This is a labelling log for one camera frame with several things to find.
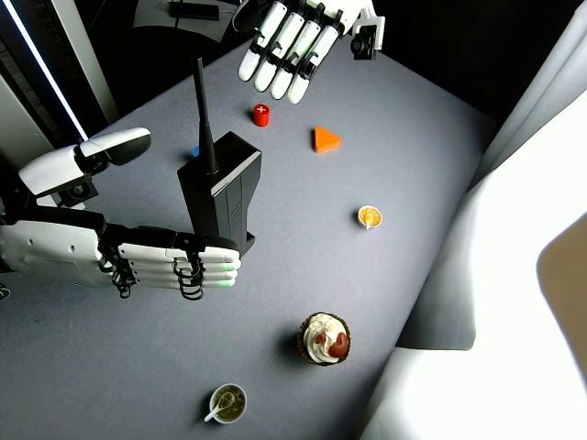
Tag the white upright post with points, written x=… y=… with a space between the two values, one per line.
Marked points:
x=85 y=59

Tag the beige board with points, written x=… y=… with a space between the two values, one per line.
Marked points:
x=566 y=284

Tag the small white cup yellow drink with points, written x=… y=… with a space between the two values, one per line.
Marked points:
x=369 y=216

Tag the black box device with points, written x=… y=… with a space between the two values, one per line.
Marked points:
x=192 y=10

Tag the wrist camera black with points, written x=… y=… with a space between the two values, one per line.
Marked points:
x=78 y=192

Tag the blue hexagon block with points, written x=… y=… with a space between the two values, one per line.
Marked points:
x=195 y=152

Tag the white soup spoon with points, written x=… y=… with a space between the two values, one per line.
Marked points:
x=224 y=399

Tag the toy cupcake white cream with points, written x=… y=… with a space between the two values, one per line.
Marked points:
x=323 y=341

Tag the white bowl green soup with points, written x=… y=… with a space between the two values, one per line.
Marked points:
x=236 y=408

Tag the white backdrop curtain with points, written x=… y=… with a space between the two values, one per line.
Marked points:
x=504 y=229

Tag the white LED light strip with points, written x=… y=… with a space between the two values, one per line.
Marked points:
x=47 y=69

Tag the orange triangle block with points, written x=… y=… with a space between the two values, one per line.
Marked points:
x=325 y=141

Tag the red cylinder block white cross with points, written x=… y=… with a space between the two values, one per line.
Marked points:
x=261 y=117

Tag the light grey platform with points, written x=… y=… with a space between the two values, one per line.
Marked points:
x=149 y=18

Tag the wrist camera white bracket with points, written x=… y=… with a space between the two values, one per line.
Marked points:
x=364 y=43

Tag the grey table cloth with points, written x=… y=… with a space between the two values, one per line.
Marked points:
x=321 y=275

